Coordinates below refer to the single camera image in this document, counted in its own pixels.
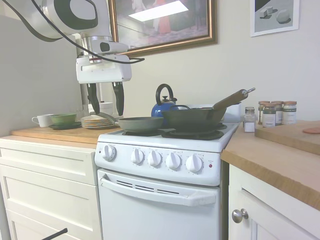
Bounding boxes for white electric stove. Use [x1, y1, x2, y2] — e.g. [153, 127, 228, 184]
[94, 119, 241, 240]

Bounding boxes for small grey frying pan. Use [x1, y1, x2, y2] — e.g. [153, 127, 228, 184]
[89, 111, 165, 133]

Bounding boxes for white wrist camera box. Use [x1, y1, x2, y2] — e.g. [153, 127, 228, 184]
[98, 41, 130, 55]

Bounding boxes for stack of beige plates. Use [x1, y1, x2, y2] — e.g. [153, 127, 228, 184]
[80, 115, 118, 130]

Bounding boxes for white mug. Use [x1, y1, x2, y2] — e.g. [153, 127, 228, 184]
[31, 114, 55, 128]

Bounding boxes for gold framed painting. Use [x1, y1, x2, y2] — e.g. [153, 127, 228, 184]
[107, 0, 218, 56]

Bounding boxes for thick wooden cutting board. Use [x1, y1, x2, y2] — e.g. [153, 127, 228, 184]
[254, 119, 320, 156]

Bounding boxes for white oven knob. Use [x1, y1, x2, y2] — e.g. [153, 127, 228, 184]
[102, 144, 118, 162]

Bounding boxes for black wok wooden handle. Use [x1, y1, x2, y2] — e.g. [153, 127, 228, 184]
[161, 87, 256, 133]

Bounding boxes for grey partition panel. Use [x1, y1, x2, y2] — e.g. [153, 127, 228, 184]
[0, 14, 78, 138]

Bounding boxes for white drawer cabinet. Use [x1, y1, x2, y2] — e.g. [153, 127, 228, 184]
[0, 146, 103, 240]

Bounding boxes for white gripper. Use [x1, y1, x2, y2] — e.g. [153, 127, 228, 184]
[76, 53, 133, 117]

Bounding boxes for blue kettle black handle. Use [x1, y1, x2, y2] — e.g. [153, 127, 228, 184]
[151, 83, 180, 118]

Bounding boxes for white oven door handle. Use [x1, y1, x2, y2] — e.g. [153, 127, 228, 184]
[99, 173, 217, 207]

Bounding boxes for green bowl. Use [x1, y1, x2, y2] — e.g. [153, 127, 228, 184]
[49, 113, 78, 126]

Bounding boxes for spice jar copper lid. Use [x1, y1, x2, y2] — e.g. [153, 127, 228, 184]
[257, 100, 271, 125]
[271, 100, 284, 126]

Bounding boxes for white bordered art print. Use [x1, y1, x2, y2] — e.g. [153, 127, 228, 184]
[249, 0, 300, 38]

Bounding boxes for spice jar white contents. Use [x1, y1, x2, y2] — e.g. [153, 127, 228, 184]
[282, 100, 298, 125]

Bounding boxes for spice jar green label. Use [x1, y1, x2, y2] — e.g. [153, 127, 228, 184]
[262, 103, 277, 128]

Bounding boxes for pink round disc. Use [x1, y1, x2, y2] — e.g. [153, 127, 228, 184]
[302, 126, 320, 135]

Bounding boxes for silver cabinet knob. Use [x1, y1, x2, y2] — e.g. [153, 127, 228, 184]
[231, 208, 250, 224]

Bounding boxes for white stacked bowls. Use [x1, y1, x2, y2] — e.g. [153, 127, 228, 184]
[87, 101, 114, 116]

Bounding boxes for glass salt shaker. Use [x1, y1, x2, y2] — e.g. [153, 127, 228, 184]
[243, 106, 256, 133]

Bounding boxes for white door cabinet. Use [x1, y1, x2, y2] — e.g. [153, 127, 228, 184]
[227, 163, 320, 240]

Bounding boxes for dark saucer plate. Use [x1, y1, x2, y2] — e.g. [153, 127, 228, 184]
[48, 121, 82, 130]

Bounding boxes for white oven door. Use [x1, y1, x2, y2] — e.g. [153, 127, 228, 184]
[96, 167, 222, 240]

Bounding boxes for black rod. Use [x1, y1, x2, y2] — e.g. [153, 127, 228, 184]
[37, 227, 69, 240]

